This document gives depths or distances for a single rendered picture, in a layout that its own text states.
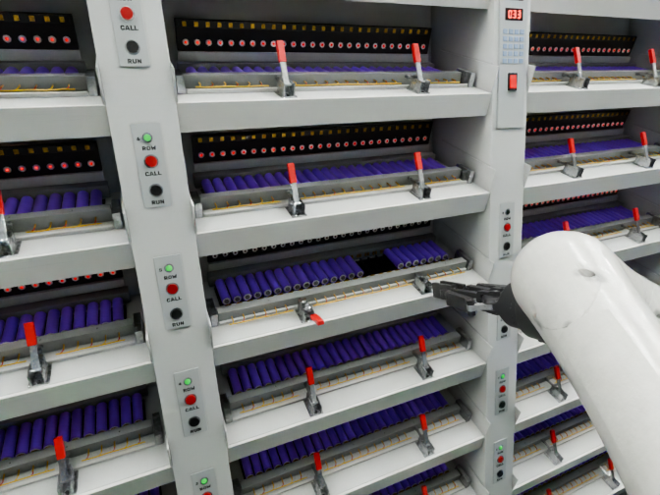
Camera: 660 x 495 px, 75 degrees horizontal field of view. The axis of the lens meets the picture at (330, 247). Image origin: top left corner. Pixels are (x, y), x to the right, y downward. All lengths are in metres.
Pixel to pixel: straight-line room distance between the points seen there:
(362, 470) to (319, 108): 0.77
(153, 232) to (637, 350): 0.61
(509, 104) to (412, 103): 0.23
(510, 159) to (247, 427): 0.76
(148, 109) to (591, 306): 0.61
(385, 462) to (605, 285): 0.75
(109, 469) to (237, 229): 0.47
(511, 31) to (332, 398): 0.82
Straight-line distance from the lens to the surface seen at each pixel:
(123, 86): 0.71
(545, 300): 0.47
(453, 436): 1.18
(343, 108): 0.79
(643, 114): 1.61
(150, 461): 0.90
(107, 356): 0.81
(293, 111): 0.76
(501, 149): 0.99
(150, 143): 0.70
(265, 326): 0.81
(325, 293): 0.86
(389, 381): 0.99
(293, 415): 0.92
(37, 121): 0.72
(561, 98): 1.13
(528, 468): 1.45
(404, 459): 1.12
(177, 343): 0.77
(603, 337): 0.43
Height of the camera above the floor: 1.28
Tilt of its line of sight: 14 degrees down
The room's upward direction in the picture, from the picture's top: 4 degrees counter-clockwise
